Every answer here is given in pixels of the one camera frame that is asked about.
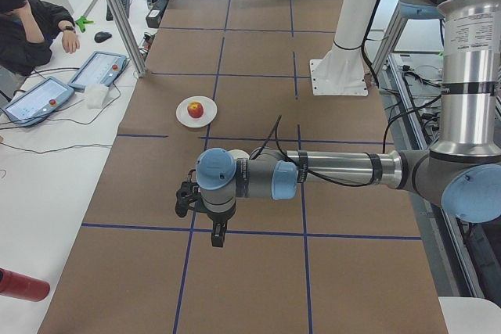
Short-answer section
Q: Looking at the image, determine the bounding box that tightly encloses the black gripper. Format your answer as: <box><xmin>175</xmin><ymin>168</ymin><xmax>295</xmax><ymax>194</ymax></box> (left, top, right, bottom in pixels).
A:
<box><xmin>206</xmin><ymin>207</ymin><xmax>236</xmax><ymax>248</ymax></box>

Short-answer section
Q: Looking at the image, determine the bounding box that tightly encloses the red yellow apple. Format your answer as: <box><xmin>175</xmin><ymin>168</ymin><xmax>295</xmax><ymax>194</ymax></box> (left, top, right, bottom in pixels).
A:
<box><xmin>187</xmin><ymin>102</ymin><xmax>204</xmax><ymax>119</ymax></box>

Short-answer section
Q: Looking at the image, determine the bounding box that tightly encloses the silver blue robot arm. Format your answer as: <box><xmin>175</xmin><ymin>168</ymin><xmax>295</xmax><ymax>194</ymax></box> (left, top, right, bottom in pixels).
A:
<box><xmin>175</xmin><ymin>0</ymin><xmax>500</xmax><ymax>247</ymax></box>

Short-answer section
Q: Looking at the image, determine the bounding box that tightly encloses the white bowl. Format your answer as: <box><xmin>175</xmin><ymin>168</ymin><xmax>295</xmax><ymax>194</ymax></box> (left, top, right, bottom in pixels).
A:
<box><xmin>228</xmin><ymin>149</ymin><xmax>250</xmax><ymax>160</ymax></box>

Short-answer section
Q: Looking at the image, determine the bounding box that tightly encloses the white plate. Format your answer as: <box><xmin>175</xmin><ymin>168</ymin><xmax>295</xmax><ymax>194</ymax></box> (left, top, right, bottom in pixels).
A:
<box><xmin>175</xmin><ymin>96</ymin><xmax>218</xmax><ymax>128</ymax></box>

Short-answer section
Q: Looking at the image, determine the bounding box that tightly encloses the person's hand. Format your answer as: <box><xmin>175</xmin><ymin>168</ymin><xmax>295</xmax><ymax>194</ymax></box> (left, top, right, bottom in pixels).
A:
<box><xmin>62</xmin><ymin>30</ymin><xmax>80</xmax><ymax>54</ymax></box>

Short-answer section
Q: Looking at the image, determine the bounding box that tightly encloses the brown paper table cover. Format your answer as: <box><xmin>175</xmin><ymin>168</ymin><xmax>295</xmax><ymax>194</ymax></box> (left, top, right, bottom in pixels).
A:
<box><xmin>40</xmin><ymin>0</ymin><xmax>447</xmax><ymax>333</ymax></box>

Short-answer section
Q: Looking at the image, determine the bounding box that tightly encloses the white tissue pack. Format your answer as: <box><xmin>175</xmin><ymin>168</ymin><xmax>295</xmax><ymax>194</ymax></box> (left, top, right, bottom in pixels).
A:
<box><xmin>84</xmin><ymin>84</ymin><xmax>109</xmax><ymax>109</ymax></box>

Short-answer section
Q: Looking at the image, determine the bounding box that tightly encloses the far teach pendant tablet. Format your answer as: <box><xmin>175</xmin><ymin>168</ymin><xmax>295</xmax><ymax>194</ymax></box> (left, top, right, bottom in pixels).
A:
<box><xmin>68</xmin><ymin>51</ymin><xmax>128</xmax><ymax>90</ymax></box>

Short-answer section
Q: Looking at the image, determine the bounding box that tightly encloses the teach pendant tablet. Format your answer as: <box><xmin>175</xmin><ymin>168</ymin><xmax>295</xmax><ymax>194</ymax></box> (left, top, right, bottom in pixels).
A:
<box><xmin>68</xmin><ymin>51</ymin><xmax>128</xmax><ymax>90</ymax></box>
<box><xmin>2</xmin><ymin>77</ymin><xmax>74</xmax><ymax>127</ymax></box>

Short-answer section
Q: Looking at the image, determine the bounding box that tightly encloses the red cylinder bottle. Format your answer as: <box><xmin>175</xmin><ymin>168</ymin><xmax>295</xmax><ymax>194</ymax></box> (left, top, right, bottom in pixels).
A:
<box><xmin>1</xmin><ymin>268</ymin><xmax>50</xmax><ymax>302</ymax></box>

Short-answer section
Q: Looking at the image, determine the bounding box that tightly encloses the near teach pendant tablet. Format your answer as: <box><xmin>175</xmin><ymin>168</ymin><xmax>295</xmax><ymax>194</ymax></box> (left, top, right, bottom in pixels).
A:
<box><xmin>2</xmin><ymin>77</ymin><xmax>74</xmax><ymax>127</ymax></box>

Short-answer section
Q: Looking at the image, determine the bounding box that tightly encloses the black power box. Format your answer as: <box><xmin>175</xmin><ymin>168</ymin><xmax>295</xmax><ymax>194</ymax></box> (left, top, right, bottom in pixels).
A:
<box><xmin>146</xmin><ymin>0</ymin><xmax>168</xmax><ymax>29</ymax></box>

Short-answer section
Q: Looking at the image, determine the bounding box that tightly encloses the black computer mouse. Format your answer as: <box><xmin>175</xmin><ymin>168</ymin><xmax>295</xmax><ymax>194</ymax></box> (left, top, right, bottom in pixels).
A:
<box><xmin>94</xmin><ymin>31</ymin><xmax>112</xmax><ymax>43</ymax></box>

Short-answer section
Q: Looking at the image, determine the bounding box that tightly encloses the green plastic tool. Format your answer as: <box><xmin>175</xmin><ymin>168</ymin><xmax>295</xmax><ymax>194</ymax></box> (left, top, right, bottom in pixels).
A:
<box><xmin>75</xmin><ymin>16</ymin><xmax>94</xmax><ymax>33</ymax></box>

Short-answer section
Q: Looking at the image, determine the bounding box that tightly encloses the black keyboard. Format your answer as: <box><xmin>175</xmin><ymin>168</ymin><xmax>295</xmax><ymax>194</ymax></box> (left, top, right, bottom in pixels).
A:
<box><xmin>105</xmin><ymin>0</ymin><xmax>132</xmax><ymax>22</ymax></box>

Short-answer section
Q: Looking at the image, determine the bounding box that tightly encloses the person in black jacket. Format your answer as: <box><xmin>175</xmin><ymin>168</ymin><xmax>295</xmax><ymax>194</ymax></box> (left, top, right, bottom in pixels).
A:
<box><xmin>1</xmin><ymin>0</ymin><xmax>76</xmax><ymax>77</ymax></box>

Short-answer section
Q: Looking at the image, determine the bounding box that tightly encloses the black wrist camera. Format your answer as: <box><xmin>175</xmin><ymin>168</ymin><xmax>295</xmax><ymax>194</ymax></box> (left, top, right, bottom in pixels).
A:
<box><xmin>175</xmin><ymin>181</ymin><xmax>205</xmax><ymax>218</ymax></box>

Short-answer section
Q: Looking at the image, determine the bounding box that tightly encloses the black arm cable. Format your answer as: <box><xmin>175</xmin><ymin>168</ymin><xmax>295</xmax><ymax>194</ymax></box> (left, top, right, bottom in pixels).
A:
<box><xmin>258</xmin><ymin>114</ymin><xmax>377</xmax><ymax>189</ymax></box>

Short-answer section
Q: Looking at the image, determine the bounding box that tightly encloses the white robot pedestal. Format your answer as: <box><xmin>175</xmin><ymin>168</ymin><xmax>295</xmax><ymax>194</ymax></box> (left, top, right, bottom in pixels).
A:
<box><xmin>310</xmin><ymin>0</ymin><xmax>378</xmax><ymax>96</ymax></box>

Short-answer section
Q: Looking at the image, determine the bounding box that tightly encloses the aluminium frame post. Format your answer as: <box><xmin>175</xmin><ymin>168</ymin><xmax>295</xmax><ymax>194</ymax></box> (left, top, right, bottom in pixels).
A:
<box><xmin>106</xmin><ymin>0</ymin><xmax>146</xmax><ymax>77</ymax></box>

